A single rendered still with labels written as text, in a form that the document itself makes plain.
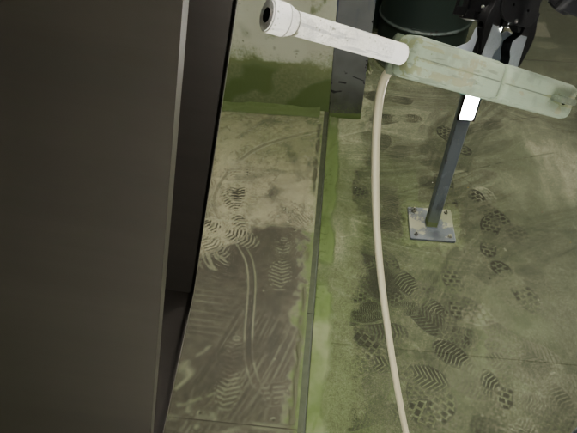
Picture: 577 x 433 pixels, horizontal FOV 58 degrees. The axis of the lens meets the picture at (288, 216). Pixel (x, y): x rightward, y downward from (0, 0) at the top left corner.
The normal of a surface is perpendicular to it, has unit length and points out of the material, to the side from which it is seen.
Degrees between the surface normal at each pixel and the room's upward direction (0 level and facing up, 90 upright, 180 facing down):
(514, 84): 69
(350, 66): 90
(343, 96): 90
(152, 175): 90
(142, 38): 90
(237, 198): 0
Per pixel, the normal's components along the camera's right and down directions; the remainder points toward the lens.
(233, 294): 0.01, -0.70
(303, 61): -0.10, 0.71
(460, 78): 0.47, 0.34
